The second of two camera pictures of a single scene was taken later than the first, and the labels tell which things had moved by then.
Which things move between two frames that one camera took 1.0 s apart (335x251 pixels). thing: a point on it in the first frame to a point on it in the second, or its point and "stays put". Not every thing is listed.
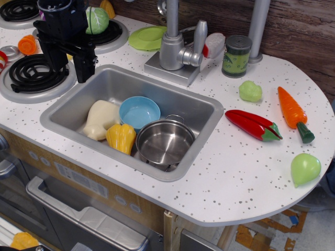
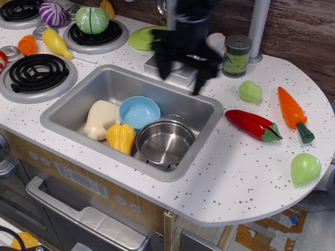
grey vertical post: x=259 y=19 stays put
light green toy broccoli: x=249 y=91 stays put
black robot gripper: x=64 y=23 to x=189 y=41
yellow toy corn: x=108 y=8 stays put
